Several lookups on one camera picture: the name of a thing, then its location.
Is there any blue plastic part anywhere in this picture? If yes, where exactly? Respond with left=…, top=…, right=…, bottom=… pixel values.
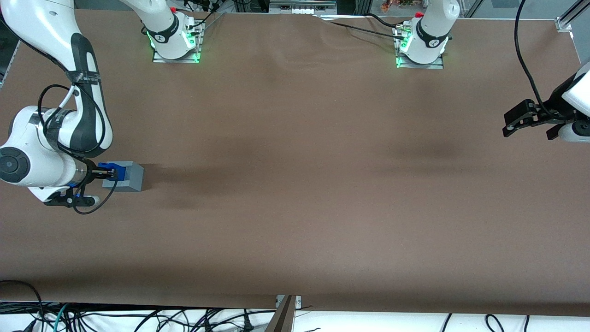
left=98, top=161, right=127, bottom=181

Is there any gray square base block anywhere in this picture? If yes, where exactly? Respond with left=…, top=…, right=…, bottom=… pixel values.
left=102, top=161, right=144, bottom=192

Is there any orange background clutter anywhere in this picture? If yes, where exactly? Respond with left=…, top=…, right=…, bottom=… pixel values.
left=380, top=0, right=415, bottom=12

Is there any brown table mat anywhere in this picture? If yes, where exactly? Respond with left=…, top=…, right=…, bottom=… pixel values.
left=0, top=8, right=590, bottom=318

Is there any gray power strip unit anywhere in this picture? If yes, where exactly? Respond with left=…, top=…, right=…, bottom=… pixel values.
left=269, top=0, right=338, bottom=15

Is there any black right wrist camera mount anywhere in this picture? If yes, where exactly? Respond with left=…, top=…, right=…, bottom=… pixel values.
left=44, top=184, right=100, bottom=209

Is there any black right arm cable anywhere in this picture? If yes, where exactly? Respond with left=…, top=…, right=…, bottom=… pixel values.
left=0, top=18, right=118, bottom=215

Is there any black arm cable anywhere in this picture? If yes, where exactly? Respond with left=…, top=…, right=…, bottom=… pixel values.
left=0, top=18, right=118, bottom=215
left=514, top=0, right=561, bottom=118

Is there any black looped floor cable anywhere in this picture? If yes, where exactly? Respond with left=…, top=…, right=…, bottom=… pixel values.
left=0, top=280, right=44, bottom=332

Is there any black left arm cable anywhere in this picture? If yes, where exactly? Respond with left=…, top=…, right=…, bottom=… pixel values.
left=514, top=0, right=561, bottom=118

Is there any aluminium frame corner bracket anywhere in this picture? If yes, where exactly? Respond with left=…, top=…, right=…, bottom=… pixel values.
left=555, top=0, right=590, bottom=33

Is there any teal floor cable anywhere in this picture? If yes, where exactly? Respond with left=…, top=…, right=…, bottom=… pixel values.
left=52, top=303, right=70, bottom=332

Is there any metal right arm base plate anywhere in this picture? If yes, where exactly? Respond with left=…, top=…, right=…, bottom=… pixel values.
left=152, top=21, right=202, bottom=64

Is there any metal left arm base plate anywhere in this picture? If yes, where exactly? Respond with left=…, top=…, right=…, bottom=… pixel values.
left=395, top=25, right=444, bottom=70

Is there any black right base cable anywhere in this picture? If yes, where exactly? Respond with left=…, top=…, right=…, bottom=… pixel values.
left=182, top=0, right=219, bottom=26

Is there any short black base cable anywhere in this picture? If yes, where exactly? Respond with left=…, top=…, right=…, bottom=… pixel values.
left=366, top=13, right=404, bottom=29

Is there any long black base cable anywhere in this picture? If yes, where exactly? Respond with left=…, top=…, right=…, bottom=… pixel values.
left=313, top=14, right=406, bottom=41

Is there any aluminium profile post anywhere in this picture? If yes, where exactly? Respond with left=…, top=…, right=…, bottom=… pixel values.
left=265, top=297, right=295, bottom=332

